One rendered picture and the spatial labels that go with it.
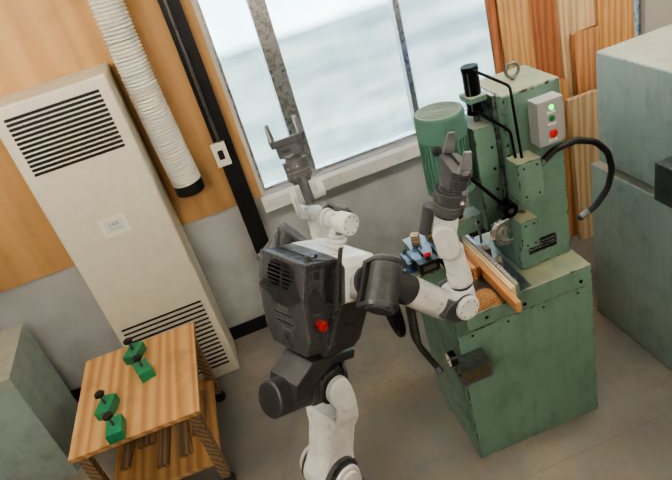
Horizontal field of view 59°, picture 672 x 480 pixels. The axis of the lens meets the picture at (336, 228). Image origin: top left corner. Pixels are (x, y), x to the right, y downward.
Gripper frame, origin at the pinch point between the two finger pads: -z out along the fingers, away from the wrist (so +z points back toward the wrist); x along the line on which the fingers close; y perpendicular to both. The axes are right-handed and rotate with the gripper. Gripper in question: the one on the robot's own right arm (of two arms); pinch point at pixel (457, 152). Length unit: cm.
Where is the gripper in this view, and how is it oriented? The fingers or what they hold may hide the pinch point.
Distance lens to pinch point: 155.8
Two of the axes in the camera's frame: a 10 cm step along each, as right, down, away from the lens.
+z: -0.3, 8.1, 5.9
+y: 9.7, -1.1, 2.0
